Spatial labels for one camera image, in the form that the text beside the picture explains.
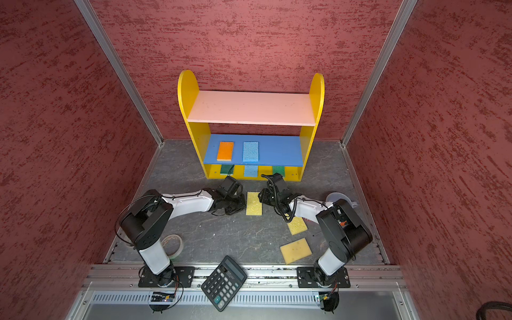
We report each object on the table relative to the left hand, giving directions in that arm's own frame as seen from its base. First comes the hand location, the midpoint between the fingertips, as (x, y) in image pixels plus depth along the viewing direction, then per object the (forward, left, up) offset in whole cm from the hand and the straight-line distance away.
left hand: (247, 210), depth 91 cm
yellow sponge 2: (-7, -23, 0) cm, 24 cm away
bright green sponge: (+23, -16, +1) cm, 28 cm away
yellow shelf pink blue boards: (+40, -4, +10) cm, 41 cm away
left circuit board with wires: (-33, +31, -4) cm, 46 cm away
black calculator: (-29, +7, +2) cm, 30 cm away
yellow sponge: (+2, -3, 0) cm, 4 cm away
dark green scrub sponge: (+22, +13, +2) cm, 26 cm away
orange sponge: (+25, +12, +14) cm, 31 cm away
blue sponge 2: (+22, -1, +2) cm, 22 cm away
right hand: (+4, -6, +2) cm, 8 cm away
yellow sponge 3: (-18, -20, 0) cm, 27 cm away
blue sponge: (+24, -1, +14) cm, 28 cm away
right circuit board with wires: (-34, -32, -2) cm, 47 cm away
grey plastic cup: (+5, -41, +5) cm, 41 cm away
